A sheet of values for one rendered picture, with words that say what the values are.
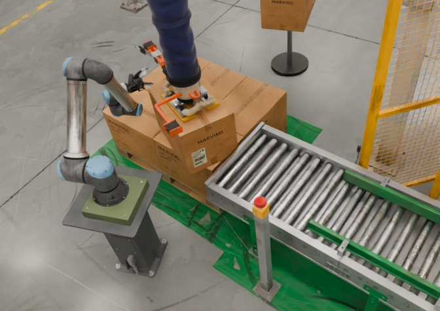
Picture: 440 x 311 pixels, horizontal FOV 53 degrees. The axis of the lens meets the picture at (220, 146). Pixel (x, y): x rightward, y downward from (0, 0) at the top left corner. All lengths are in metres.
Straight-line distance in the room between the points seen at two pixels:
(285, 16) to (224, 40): 1.32
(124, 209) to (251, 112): 1.34
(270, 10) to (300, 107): 0.95
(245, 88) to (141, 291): 1.79
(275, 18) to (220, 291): 2.42
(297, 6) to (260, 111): 1.07
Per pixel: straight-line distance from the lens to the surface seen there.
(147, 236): 3.24
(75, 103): 2.70
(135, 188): 2.84
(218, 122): 2.94
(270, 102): 3.60
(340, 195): 3.00
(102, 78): 2.66
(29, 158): 4.60
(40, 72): 5.64
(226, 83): 3.82
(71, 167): 2.75
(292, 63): 4.84
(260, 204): 2.34
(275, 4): 4.14
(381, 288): 2.71
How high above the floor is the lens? 2.96
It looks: 47 degrees down
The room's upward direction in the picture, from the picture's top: 10 degrees counter-clockwise
